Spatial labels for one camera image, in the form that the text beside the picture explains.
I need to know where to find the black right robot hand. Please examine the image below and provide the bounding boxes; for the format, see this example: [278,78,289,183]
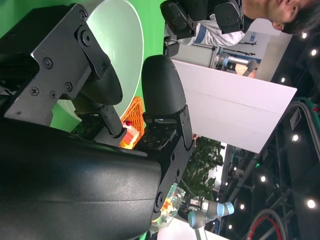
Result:
[0,3,195,240]

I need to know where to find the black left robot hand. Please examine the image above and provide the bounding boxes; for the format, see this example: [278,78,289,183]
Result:
[159,0,245,40]

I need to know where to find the pale green bowl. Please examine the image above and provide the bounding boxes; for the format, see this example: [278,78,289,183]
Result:
[56,0,145,123]

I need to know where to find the salmon pink cake slice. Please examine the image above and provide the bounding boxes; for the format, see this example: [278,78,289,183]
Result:
[119,120,140,149]

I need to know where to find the orange wicker basket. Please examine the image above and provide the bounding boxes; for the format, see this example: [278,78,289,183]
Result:
[119,96,146,151]

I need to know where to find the green tablecloth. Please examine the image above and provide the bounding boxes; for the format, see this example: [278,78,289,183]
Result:
[0,0,167,132]

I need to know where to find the clear plastic bag orange items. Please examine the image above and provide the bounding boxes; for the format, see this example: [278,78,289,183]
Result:
[151,183,187,230]

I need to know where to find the person in grey shirt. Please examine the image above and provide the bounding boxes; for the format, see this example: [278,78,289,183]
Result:
[186,0,320,48]

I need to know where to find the white table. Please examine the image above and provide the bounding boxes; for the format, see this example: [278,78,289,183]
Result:
[156,214,227,240]

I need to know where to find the green leafy plant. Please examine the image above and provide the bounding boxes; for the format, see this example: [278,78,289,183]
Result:
[181,136,225,201]

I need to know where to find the white partition wall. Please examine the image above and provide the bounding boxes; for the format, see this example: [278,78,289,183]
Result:
[171,59,298,154]

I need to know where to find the red hose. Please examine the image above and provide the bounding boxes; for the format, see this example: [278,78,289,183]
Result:
[246,209,285,240]

